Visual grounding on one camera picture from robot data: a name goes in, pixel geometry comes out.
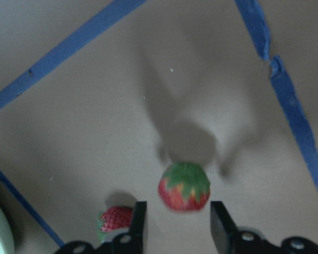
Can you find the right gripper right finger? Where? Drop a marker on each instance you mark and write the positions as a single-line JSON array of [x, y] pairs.
[[226, 235]]

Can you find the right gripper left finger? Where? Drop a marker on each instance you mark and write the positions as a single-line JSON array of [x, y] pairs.
[[136, 230]]

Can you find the red strawberry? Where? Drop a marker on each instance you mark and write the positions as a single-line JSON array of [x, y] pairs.
[[184, 187], [114, 218]]

